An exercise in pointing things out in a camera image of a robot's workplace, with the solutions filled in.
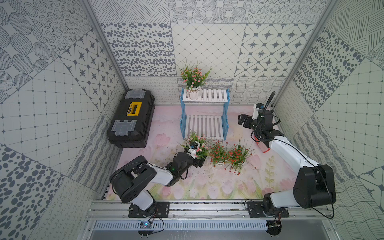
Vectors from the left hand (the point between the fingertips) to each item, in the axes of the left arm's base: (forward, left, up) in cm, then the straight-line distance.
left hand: (205, 151), depth 83 cm
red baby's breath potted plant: (-2, -9, +3) cm, 9 cm away
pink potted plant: (-4, +2, +10) cm, 10 cm away
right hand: (+18, -24, +8) cm, 31 cm away
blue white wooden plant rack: (+24, -7, -9) cm, 27 cm away
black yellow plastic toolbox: (+12, +45, +8) cm, 47 cm away
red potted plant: (-4, -17, +3) cm, 18 cm away
